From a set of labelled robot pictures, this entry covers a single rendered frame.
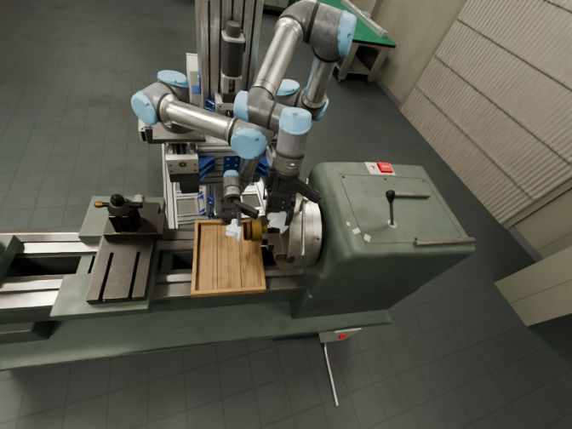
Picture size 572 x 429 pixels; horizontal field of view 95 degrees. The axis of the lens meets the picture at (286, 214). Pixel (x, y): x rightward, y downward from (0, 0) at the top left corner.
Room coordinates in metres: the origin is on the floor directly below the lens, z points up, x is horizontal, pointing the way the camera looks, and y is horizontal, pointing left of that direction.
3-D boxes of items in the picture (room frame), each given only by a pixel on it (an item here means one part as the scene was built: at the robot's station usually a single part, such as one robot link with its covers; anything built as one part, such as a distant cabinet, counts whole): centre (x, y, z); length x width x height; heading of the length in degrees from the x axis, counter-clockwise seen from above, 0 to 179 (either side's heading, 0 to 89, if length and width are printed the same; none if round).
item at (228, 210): (0.66, 0.22, 1.08); 0.12 x 0.09 x 0.08; 25
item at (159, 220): (0.48, 0.55, 1.00); 0.20 x 0.10 x 0.05; 115
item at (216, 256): (0.56, 0.18, 0.89); 0.36 x 0.30 x 0.04; 25
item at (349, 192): (0.85, -0.40, 1.06); 0.59 x 0.48 x 0.39; 115
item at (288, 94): (1.23, 0.20, 1.33); 0.13 x 0.12 x 0.14; 92
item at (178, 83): (0.96, 0.62, 1.33); 0.13 x 0.12 x 0.14; 175
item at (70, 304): (0.40, 0.60, 0.90); 0.53 x 0.30 x 0.06; 25
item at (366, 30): (5.89, 0.24, 0.42); 2.33 x 0.94 x 0.84; 32
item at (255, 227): (0.60, 0.09, 1.08); 0.09 x 0.09 x 0.09; 25
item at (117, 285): (0.41, 0.55, 0.95); 0.43 x 0.18 x 0.04; 25
